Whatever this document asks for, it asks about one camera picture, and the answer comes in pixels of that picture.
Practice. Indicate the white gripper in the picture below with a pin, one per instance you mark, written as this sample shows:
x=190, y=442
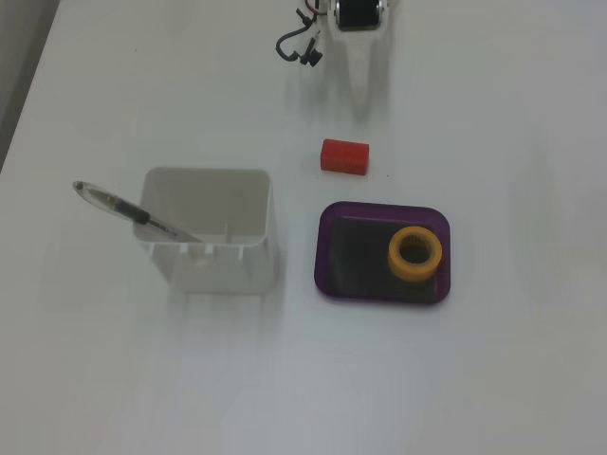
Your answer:
x=358, y=15

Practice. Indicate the clear black ballpoint pen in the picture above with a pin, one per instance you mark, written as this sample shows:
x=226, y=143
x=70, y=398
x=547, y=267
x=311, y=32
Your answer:
x=123, y=206

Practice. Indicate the purple metal tray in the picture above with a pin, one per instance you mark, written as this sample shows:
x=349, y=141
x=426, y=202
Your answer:
x=353, y=251

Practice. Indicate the white plastic box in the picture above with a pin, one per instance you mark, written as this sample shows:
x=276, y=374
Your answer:
x=223, y=275

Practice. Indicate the red cube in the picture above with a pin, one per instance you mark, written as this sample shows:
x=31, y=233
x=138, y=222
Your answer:
x=343, y=155

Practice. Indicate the yellow masking tape roll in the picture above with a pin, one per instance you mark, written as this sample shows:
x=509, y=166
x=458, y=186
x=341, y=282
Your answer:
x=422, y=272

